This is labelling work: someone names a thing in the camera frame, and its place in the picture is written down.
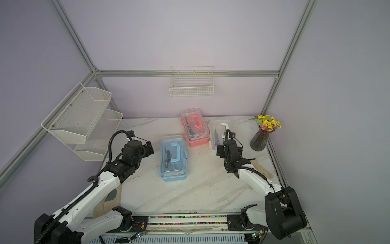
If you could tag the purple glass vase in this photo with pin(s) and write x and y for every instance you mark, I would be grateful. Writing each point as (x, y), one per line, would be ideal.
(259, 141)

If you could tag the beige work glove right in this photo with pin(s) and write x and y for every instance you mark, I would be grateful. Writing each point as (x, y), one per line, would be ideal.
(261, 169)

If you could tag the blue clear toolbox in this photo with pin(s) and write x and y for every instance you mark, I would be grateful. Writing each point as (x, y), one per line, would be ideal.
(177, 169)

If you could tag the white mesh shelf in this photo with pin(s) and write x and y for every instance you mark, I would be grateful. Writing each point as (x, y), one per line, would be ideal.
(96, 146)
(73, 120)

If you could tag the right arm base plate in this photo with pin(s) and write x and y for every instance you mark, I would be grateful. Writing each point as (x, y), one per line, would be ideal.
(237, 223)

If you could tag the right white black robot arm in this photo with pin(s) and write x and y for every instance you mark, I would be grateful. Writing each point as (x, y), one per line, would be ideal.
(281, 215)

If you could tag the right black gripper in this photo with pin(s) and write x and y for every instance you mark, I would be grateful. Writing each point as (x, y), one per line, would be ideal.
(221, 152)

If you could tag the pink clear toolbox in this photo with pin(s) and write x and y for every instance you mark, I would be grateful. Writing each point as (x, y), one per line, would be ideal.
(196, 130)

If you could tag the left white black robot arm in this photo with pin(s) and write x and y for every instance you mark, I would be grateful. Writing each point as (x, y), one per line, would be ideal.
(67, 225)

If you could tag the upper white mesh shelf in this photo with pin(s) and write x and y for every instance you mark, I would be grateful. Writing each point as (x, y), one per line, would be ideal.
(73, 120)

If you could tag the beige work glove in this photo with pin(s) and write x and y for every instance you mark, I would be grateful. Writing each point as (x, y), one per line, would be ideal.
(261, 169)
(113, 199)

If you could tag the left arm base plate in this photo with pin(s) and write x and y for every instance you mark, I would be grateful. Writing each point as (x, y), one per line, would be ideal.
(134, 224)

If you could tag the aluminium frame rail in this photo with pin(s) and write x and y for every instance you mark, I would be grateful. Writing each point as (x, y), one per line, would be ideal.
(200, 73)

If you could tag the white wire wall basket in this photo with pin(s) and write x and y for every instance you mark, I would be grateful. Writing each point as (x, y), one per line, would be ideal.
(191, 87)

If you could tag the lower white mesh shelf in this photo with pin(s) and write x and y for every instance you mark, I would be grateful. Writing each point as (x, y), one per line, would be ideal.
(96, 146)

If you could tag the white clear toolbox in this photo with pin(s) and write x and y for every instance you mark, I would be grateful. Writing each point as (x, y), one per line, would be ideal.
(217, 129)

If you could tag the beige work glove left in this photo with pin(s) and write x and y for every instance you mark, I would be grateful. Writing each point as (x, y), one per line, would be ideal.
(113, 199)

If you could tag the black yellow stubby screwdriver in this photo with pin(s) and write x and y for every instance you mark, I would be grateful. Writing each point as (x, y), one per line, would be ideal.
(168, 159)

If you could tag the yellow artificial flowers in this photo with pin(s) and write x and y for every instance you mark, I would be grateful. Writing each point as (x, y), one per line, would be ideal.
(267, 123)

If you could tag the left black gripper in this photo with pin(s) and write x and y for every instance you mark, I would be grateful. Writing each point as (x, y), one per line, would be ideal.
(145, 152)

